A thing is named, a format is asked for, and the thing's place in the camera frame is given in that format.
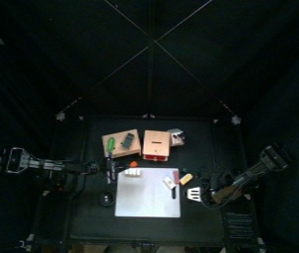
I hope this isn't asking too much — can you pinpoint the white paper sheet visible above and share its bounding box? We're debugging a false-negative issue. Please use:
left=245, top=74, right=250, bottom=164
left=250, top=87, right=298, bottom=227
left=114, top=167, right=182, bottom=218

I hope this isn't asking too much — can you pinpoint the yellow toy block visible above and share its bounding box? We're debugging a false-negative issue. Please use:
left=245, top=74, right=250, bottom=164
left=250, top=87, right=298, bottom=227
left=178, top=173, right=195, bottom=186

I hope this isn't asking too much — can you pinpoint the black round cup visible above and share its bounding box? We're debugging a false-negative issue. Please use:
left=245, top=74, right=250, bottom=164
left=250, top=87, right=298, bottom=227
left=99, top=191, right=116, bottom=208

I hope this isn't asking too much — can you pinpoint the dark grey rectangular block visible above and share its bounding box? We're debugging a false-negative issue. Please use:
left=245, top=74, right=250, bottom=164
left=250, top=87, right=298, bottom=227
left=120, top=132, right=138, bottom=150

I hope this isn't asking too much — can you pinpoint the white ridged toy piece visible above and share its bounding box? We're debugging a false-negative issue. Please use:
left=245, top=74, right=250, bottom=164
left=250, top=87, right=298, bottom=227
left=124, top=168, right=143, bottom=178

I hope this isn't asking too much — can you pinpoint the green toy vegetable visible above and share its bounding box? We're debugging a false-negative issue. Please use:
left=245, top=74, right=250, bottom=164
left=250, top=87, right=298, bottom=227
left=106, top=136, right=116, bottom=153

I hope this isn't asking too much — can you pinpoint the black sheet with white print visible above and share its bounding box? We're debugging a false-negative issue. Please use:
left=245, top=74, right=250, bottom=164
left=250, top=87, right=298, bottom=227
left=222, top=197, right=259, bottom=253

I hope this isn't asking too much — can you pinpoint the white spatula with black handle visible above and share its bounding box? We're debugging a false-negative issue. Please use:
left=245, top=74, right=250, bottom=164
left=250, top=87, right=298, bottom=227
left=162, top=176, right=178, bottom=201

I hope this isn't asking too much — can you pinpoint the wooden box with red base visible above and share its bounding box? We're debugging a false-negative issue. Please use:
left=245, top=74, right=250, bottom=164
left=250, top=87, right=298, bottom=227
left=142, top=129, right=171, bottom=162

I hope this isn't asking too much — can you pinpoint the flat wooden box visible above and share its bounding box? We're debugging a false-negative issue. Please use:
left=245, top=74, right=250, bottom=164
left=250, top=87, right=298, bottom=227
left=102, top=128, right=143, bottom=159

